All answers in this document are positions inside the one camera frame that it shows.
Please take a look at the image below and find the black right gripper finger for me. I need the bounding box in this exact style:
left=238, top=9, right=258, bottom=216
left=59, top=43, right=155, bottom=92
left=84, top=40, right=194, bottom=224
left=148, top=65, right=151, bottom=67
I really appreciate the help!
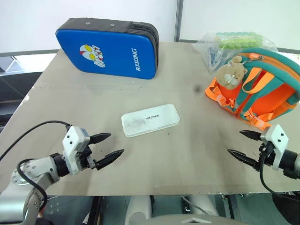
left=239, top=130, right=263, bottom=142
left=226, top=149, right=260, bottom=173

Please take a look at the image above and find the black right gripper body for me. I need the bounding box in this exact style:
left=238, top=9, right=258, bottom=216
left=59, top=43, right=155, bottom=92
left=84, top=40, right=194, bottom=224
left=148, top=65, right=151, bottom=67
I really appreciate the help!
left=258, top=141, right=276, bottom=169

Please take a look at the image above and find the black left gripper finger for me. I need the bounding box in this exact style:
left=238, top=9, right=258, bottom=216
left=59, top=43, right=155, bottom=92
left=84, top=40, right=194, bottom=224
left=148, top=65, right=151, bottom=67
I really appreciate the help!
left=95, top=149, right=125, bottom=171
left=90, top=133, right=112, bottom=145

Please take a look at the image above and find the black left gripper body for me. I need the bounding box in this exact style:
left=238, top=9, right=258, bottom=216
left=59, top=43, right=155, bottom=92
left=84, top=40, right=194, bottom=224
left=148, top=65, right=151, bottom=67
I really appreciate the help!
left=78, top=144, right=98, bottom=171

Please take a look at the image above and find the orange teal backpack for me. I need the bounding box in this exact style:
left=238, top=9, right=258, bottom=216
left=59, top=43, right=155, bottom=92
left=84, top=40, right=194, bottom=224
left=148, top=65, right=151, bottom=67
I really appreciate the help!
left=205, top=47, right=300, bottom=131

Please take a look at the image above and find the white rectangular case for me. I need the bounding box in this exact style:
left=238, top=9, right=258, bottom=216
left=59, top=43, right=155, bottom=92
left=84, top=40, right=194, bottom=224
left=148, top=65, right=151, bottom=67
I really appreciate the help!
left=121, top=103, right=180, bottom=138

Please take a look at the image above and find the black table leg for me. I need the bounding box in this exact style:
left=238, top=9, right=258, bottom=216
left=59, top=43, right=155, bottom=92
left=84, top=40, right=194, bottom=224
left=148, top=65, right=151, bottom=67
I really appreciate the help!
left=87, top=196, right=104, bottom=225

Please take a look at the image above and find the dark rounded shape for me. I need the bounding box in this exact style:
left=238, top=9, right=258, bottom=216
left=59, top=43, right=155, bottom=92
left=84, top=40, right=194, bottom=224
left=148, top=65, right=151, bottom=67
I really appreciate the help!
left=271, top=191, right=300, bottom=225

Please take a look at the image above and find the white rounded robot leg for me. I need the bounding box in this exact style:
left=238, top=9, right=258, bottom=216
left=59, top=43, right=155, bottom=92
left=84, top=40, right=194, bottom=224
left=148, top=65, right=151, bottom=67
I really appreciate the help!
left=187, top=194, right=219, bottom=216
left=125, top=195, right=153, bottom=225

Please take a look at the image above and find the brown plush toy charm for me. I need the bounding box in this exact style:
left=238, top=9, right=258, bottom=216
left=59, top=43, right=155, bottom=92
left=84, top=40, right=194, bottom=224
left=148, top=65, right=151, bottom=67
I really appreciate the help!
left=215, top=55, right=248, bottom=90

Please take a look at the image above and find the grey robot torso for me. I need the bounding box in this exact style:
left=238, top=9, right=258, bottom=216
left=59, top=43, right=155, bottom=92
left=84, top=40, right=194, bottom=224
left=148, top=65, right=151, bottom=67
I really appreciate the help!
left=140, top=212, right=238, bottom=225

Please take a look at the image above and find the blue kick pad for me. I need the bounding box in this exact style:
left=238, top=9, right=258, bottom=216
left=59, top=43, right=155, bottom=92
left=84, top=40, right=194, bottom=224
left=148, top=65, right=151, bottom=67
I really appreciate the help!
left=55, top=17, right=159, bottom=80

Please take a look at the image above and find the green round pieces pack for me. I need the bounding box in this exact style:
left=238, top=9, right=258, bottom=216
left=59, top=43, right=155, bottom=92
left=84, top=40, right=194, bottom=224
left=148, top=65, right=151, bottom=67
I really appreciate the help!
left=215, top=31, right=263, bottom=50

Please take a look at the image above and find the clear plastic bag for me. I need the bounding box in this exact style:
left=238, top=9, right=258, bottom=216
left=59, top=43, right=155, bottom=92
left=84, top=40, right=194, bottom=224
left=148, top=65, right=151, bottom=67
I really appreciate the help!
left=192, top=31, right=278, bottom=73

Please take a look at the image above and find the grey metal pillar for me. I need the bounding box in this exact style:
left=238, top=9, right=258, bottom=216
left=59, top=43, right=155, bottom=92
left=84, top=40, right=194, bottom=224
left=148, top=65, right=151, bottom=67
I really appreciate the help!
left=174, top=0, right=184, bottom=43

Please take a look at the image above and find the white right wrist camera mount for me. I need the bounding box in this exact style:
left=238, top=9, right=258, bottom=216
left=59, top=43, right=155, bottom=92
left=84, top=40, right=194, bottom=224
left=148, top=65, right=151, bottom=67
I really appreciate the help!
left=261, top=124, right=289, bottom=171

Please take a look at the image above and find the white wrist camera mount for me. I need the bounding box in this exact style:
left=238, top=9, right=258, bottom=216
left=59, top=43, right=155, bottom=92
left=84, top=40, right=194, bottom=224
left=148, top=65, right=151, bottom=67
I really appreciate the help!
left=62, top=126, right=91, bottom=176
left=261, top=124, right=289, bottom=171

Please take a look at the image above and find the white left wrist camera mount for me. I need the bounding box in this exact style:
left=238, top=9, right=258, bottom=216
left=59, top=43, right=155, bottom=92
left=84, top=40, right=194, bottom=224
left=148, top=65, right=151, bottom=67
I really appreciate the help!
left=62, top=126, right=91, bottom=176

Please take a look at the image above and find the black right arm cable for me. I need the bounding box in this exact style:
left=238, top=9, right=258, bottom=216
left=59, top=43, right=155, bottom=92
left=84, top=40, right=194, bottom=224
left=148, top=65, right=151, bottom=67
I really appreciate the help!
left=258, top=145, right=300, bottom=196

